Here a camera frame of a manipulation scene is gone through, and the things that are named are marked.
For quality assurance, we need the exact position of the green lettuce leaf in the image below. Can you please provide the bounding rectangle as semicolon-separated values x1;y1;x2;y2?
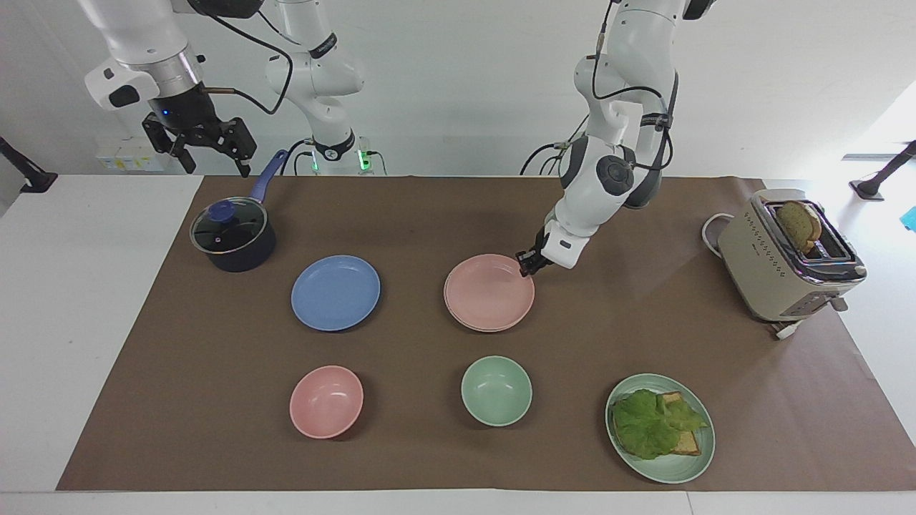
612;389;708;460

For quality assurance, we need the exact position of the glass lid with blue knob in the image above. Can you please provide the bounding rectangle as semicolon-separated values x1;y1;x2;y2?
190;198;268;255

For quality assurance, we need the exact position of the black stand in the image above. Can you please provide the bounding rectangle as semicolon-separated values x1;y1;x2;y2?
0;136;59;195
849;140;916;202

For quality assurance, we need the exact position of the black cable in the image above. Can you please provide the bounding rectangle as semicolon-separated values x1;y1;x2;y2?
279;139;316;177
187;0;296;117
519;114;590;177
588;0;678;172

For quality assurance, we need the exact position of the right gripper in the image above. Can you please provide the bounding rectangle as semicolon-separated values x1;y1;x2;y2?
141;84;258;179

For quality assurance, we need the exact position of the green bowl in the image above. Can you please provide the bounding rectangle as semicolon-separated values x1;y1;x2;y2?
461;355;533;428

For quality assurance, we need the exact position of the pink bowl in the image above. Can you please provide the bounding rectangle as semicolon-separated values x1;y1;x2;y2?
289;366;364;440

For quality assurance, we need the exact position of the beige toaster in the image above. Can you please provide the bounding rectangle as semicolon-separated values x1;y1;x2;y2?
717;189;868;323

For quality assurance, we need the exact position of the beige plate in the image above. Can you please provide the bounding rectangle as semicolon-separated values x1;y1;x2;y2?
444;290;535;333

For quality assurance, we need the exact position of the brown bread slice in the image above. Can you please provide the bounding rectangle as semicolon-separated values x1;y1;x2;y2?
777;201;823;259

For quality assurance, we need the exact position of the dark blue saucepan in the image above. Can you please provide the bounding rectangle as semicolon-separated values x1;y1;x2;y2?
190;149;290;273

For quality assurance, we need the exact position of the white wall socket strip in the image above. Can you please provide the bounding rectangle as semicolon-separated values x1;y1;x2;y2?
96;143;167;173

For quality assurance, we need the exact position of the green plate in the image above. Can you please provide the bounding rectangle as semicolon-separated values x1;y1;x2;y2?
605;373;716;484

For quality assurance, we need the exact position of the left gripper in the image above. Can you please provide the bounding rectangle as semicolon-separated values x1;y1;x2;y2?
516;227;554;278

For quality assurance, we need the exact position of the toast slice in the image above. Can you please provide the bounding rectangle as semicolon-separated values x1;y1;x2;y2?
660;391;703;456

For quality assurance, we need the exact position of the pink plate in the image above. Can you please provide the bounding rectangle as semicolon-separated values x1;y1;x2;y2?
444;253;535;331

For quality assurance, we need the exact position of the blue plate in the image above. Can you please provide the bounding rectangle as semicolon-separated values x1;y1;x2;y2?
291;255;381;333

